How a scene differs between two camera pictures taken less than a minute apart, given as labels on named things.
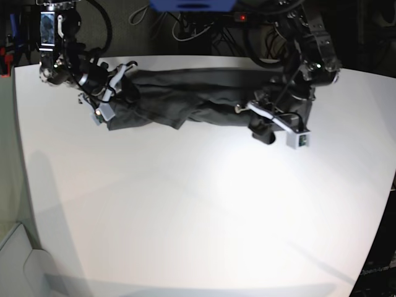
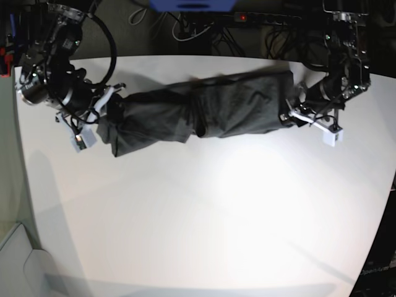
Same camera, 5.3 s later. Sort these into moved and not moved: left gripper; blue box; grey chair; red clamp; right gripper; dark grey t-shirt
Moved: right gripper; dark grey t-shirt; left gripper
Not moved: red clamp; blue box; grey chair
